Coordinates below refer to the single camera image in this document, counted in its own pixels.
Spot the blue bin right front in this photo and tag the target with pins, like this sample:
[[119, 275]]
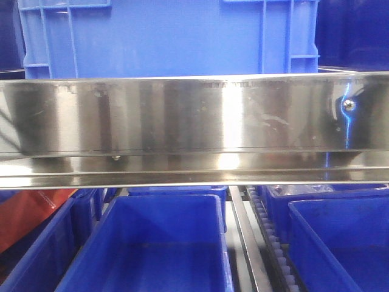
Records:
[[340, 245]]

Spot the blue bin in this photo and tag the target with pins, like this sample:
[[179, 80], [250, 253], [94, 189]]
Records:
[[276, 198], [340, 245], [38, 261], [154, 243]]

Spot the light blue large crate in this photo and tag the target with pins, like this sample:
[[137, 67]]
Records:
[[89, 39]]

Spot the roller track rail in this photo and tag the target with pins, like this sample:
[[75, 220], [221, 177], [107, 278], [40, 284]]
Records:
[[259, 261]]

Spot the blue bin right rear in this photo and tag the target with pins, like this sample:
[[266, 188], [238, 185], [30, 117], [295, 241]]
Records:
[[276, 198]]

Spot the red orange bag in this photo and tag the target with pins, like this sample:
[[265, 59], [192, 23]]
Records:
[[26, 209]]

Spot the blue bin left front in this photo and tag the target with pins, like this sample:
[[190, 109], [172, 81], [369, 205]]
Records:
[[38, 261]]

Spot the shelf rail screw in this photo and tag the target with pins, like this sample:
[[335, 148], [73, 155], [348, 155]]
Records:
[[349, 105]]

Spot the stainless steel shelf rail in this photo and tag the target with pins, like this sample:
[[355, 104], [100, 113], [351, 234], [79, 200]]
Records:
[[231, 129]]

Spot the dark blue crate upper right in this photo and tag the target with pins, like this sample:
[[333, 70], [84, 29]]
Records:
[[353, 34]]

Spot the blue bin centre front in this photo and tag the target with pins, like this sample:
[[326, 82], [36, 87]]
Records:
[[154, 243]]

